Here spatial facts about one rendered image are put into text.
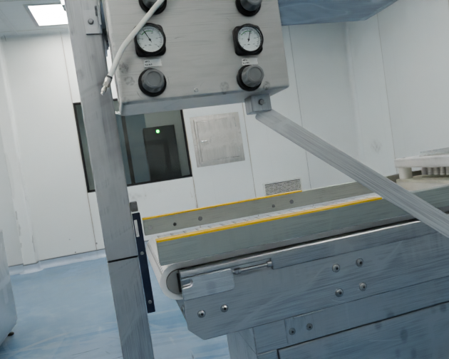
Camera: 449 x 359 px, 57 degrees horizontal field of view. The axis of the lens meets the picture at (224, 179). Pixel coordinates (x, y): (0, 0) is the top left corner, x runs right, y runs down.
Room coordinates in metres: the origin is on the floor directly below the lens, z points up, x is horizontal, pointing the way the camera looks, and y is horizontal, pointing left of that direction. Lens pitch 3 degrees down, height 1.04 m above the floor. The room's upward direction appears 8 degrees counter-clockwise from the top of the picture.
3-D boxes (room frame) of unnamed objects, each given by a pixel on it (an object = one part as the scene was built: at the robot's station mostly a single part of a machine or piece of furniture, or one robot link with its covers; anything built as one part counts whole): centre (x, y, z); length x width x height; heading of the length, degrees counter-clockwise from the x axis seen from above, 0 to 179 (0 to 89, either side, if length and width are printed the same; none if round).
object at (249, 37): (0.53, -0.06, 1.18); 0.04 x 0.01 x 0.04; 105
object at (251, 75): (0.52, -0.05, 1.14); 0.03 x 0.03 x 0.04; 15
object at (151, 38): (0.50, 0.06, 1.19); 0.04 x 0.01 x 0.04; 105
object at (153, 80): (0.49, 0.07, 1.15); 0.03 x 0.02 x 0.04; 105
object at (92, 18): (0.77, 0.20, 1.33); 0.05 x 0.03 x 0.04; 15
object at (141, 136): (5.45, 1.10, 1.43); 1.38 x 0.01 x 1.16; 103
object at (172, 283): (0.67, 0.11, 0.88); 0.27 x 0.03 x 0.03; 15
